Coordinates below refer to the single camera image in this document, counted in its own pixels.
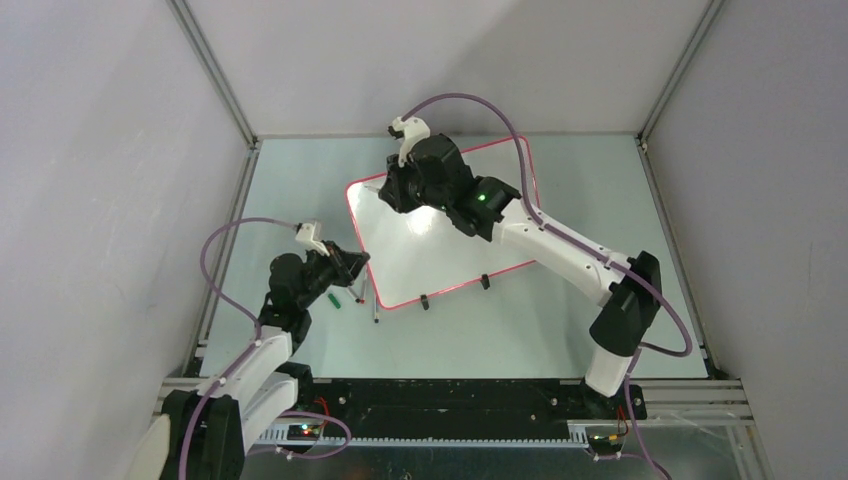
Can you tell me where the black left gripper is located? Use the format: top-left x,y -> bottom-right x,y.
296,240 -> 369,309

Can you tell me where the green marker cap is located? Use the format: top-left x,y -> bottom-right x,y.
328,293 -> 342,309

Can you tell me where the pink-framed whiteboard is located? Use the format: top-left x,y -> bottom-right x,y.
345,173 -> 533,310

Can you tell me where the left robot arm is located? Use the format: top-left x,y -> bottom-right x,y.
125,241 -> 370,479

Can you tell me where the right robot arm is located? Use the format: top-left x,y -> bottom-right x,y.
378,134 -> 662,418

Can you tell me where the black-capped whiteboard marker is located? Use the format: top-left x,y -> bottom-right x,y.
346,286 -> 361,302

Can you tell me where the left electronics board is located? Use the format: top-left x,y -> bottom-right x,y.
286,424 -> 323,442

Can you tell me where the electronics board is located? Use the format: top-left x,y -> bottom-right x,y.
588,434 -> 624,457
286,424 -> 323,442

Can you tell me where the right electronics board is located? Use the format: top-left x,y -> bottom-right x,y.
588,434 -> 624,457

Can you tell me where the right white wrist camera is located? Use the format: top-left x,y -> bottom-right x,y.
388,116 -> 431,168

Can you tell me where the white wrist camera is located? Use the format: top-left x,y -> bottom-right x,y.
295,220 -> 330,257
388,116 -> 431,168

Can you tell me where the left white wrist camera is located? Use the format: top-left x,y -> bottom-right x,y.
295,220 -> 330,257

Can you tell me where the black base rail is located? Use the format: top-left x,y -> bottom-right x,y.
295,379 -> 647,442

